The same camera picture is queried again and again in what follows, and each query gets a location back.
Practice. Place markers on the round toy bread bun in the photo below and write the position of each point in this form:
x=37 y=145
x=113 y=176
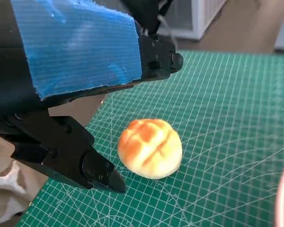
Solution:
x=150 y=149

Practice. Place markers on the green cutting mat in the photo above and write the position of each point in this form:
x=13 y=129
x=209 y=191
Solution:
x=215 y=132

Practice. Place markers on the left bare black robot hand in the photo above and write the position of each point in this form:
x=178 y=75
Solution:
x=80 y=52

